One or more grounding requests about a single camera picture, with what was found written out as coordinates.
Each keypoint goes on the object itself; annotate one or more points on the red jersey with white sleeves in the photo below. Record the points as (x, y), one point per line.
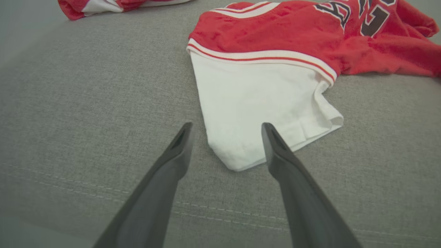
(268, 86)

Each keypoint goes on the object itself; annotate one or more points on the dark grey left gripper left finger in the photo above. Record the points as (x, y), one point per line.
(151, 196)

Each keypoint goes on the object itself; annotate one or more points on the grey fabric sofa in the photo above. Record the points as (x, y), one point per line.
(86, 113)

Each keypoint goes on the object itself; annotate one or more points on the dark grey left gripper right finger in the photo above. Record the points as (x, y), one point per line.
(303, 199)

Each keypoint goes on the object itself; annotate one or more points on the red shorts with white stripes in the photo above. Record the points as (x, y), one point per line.
(103, 6)

